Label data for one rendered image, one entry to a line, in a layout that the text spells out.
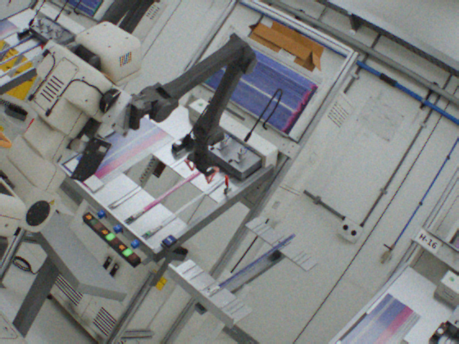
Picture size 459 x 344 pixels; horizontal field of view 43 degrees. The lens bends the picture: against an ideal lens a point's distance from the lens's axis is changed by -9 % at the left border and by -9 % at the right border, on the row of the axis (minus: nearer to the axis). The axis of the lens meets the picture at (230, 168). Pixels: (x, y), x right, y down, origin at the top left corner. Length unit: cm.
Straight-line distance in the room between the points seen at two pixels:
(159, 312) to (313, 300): 166
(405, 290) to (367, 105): 207
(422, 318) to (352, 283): 175
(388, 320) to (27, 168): 145
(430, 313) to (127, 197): 138
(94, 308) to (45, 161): 122
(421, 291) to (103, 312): 150
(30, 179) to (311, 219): 265
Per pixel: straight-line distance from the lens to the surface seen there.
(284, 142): 286
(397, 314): 248
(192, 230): 260
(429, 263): 278
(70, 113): 199
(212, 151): 282
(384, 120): 431
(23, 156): 209
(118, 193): 273
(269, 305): 439
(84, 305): 312
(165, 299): 284
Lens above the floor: 135
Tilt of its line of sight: 4 degrees down
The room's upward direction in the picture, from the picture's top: 33 degrees clockwise
